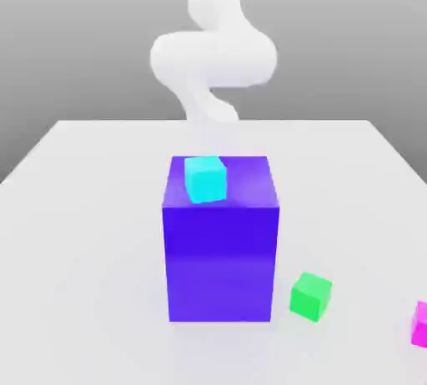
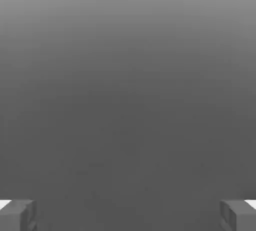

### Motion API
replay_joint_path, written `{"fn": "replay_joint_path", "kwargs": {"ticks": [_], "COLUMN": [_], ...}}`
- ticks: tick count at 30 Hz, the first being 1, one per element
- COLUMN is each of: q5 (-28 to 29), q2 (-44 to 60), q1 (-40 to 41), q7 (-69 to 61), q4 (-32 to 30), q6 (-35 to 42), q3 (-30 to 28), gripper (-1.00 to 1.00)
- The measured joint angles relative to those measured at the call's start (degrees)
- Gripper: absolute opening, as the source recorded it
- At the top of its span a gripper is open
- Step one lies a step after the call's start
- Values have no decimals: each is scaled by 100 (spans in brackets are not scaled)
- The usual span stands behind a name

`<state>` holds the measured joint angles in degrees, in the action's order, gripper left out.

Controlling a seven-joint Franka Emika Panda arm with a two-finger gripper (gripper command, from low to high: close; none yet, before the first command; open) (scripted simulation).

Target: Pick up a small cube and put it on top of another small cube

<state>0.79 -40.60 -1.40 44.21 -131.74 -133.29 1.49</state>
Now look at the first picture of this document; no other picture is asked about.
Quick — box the small cyan cube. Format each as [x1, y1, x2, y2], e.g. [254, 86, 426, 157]
[183, 155, 228, 205]

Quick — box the small green cube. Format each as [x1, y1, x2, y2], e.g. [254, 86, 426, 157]
[289, 271, 334, 323]

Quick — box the large purple box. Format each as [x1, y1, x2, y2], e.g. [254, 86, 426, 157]
[160, 155, 280, 323]

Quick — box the small magenta cube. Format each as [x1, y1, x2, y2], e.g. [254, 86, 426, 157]
[409, 300, 427, 348]

